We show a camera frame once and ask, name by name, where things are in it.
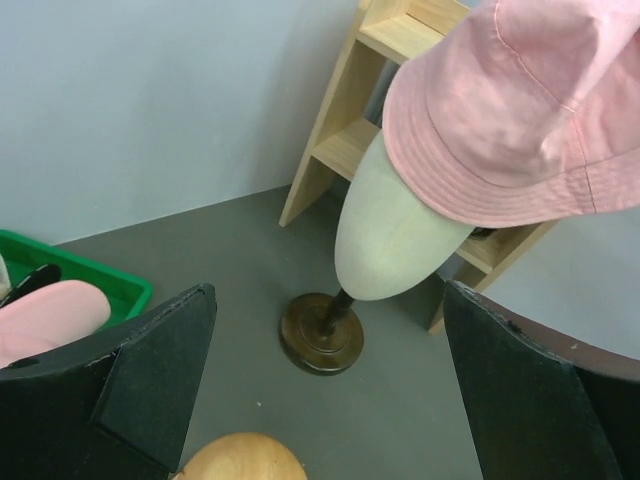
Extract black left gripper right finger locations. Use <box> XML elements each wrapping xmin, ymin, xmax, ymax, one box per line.
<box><xmin>443</xmin><ymin>281</ymin><xmax>639</xmax><ymax>479</ymax></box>

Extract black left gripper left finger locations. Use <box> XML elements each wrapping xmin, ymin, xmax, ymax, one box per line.
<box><xmin>1</xmin><ymin>283</ymin><xmax>217</xmax><ymax>479</ymax></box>

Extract pink baseball cap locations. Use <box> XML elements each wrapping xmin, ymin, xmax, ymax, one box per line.
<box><xmin>1</xmin><ymin>280</ymin><xmax>111</xmax><ymax>368</ymax></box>

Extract pink bucket hat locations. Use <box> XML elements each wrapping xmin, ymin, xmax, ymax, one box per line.
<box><xmin>382</xmin><ymin>1</ymin><xmax>639</xmax><ymax>228</ymax></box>

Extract beige cap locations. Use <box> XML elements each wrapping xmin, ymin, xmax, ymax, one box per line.
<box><xmin>0</xmin><ymin>255</ymin><xmax>11</xmax><ymax>299</ymax></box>

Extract light wooden hat stand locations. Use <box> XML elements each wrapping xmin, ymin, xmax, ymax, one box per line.
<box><xmin>174</xmin><ymin>432</ymin><xmax>307</xmax><ymax>480</ymax></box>

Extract black cap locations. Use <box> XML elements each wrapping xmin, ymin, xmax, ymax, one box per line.
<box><xmin>1</xmin><ymin>264</ymin><xmax>62</xmax><ymax>307</ymax></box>

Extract green plastic tray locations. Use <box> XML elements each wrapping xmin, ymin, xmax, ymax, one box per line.
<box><xmin>1</xmin><ymin>230</ymin><xmax>153</xmax><ymax>329</ymax></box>

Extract wooden shelf unit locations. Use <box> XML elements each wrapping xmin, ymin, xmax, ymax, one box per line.
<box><xmin>278</xmin><ymin>0</ymin><xmax>559</xmax><ymax>336</ymax></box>

